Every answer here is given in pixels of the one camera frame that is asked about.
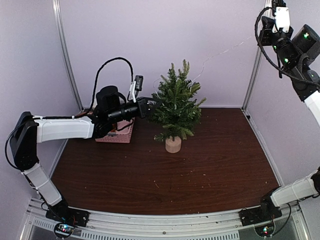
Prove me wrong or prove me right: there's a fairy light string with battery box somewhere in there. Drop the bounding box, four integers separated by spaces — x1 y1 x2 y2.
152 34 255 97

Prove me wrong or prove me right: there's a small green christmas tree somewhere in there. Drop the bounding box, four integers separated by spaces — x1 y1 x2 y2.
148 59 206 154

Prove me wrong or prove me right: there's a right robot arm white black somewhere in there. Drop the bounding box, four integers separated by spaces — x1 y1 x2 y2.
254 15 320 221

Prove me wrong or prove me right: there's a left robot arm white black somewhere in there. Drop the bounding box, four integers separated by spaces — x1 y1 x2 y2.
6 85 161 222

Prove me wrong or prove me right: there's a pink plastic basket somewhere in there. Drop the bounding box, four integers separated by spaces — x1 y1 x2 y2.
95 118 135 144

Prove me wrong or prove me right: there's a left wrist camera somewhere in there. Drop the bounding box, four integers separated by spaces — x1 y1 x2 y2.
127 75 144 103

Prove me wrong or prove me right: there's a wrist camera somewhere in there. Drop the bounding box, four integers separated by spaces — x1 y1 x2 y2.
271 0 291 33
127 75 144 103

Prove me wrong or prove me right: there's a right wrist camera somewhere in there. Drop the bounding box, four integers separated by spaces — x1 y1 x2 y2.
271 0 291 33

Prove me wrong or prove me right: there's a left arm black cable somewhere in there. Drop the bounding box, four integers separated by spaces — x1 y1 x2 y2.
74 57 134 118

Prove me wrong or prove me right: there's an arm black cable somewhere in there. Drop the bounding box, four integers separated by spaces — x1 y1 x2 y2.
254 6 320 87
74 57 134 118

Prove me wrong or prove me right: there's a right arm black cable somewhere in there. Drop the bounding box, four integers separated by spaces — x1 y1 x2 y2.
254 6 320 87

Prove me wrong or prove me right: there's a right aluminium corner post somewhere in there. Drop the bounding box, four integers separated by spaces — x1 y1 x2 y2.
241 0 273 111

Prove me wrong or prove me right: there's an aluminium corner post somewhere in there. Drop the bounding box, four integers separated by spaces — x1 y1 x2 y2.
241 0 273 111
52 0 84 111

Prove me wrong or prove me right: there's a left aluminium corner post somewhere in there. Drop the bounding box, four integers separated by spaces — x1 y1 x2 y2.
52 0 84 111

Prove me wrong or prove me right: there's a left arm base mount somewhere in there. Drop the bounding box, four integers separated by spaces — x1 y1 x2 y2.
45 205 90 239

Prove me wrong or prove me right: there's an aluminium front rail frame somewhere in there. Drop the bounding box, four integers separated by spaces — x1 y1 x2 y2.
18 197 313 240

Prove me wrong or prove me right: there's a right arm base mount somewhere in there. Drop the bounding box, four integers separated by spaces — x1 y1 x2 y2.
238 207 283 238

